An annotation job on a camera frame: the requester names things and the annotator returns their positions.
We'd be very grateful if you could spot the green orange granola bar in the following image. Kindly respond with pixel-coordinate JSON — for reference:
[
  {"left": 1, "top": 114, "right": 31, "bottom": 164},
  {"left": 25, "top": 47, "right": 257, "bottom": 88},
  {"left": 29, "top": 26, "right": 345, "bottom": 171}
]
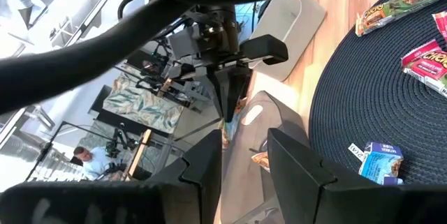
[
  {"left": 251, "top": 151, "right": 272, "bottom": 173},
  {"left": 218, "top": 112, "right": 242, "bottom": 150},
  {"left": 355, "top": 0, "right": 447, "bottom": 38}
]

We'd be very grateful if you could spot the blue oatmeal raisin granola bar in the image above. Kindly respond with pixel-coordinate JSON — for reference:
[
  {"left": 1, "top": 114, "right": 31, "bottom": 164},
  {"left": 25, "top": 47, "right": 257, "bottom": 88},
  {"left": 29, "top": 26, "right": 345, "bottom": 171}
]
[{"left": 358, "top": 142, "right": 405, "bottom": 186}]

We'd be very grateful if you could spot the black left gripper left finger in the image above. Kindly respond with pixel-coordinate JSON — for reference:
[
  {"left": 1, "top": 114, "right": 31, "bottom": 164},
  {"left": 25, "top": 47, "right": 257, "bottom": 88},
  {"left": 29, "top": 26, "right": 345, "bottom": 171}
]
[{"left": 146, "top": 128, "right": 224, "bottom": 224}]

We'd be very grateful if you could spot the white paper tag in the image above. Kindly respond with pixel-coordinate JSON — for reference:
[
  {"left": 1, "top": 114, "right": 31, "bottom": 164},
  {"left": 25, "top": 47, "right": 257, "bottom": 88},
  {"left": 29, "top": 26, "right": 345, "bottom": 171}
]
[{"left": 348, "top": 142, "right": 365, "bottom": 163}]

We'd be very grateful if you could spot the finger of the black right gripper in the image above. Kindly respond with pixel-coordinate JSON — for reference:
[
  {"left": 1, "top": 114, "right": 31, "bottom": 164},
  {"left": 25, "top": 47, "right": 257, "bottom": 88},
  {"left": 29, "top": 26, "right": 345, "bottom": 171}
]
[
  {"left": 228, "top": 66, "right": 253, "bottom": 123},
  {"left": 209, "top": 66, "right": 230, "bottom": 122}
]

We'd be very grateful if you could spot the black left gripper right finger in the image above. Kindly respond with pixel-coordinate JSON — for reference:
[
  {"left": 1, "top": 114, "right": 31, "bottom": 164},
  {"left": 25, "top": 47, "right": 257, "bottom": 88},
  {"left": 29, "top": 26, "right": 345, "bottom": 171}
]
[{"left": 267, "top": 128, "right": 338, "bottom": 224}]

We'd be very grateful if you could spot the translucent grey plastic bin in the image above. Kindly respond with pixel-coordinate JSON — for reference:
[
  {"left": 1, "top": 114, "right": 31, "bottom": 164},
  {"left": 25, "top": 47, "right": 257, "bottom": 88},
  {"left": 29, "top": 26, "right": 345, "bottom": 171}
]
[{"left": 218, "top": 90, "right": 312, "bottom": 224}]

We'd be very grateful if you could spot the red chocolate chip granola bar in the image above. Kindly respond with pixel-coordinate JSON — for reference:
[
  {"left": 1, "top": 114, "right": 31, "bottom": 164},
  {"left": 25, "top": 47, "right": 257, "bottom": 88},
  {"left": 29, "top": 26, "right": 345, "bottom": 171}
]
[
  {"left": 432, "top": 10, "right": 447, "bottom": 43},
  {"left": 400, "top": 39, "right": 447, "bottom": 99}
]

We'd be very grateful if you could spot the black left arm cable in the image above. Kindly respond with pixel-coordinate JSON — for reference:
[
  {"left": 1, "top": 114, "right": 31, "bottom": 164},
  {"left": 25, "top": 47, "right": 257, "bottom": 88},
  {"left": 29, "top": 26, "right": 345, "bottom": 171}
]
[{"left": 0, "top": 0, "right": 198, "bottom": 113}]

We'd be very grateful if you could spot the leaf-patterned cover cloth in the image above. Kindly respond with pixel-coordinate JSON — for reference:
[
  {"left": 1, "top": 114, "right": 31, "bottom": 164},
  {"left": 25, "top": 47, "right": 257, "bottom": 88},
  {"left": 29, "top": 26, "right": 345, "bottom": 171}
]
[{"left": 103, "top": 73, "right": 185, "bottom": 135}]

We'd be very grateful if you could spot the cream plastic handled bin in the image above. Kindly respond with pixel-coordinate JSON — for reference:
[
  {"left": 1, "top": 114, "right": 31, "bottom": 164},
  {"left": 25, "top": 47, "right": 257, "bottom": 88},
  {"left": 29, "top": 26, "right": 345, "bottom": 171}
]
[{"left": 249, "top": 0, "right": 328, "bottom": 82}]

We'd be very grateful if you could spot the round dark blue woven mat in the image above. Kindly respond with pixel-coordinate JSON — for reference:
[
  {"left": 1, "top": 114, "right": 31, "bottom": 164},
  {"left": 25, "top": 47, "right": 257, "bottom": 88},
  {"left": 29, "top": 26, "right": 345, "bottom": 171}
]
[{"left": 309, "top": 0, "right": 447, "bottom": 186}]

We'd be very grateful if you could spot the person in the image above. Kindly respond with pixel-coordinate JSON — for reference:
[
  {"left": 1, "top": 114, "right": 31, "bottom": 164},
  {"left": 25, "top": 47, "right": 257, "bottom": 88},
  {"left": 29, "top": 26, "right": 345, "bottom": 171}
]
[{"left": 69, "top": 145, "right": 118, "bottom": 180}]

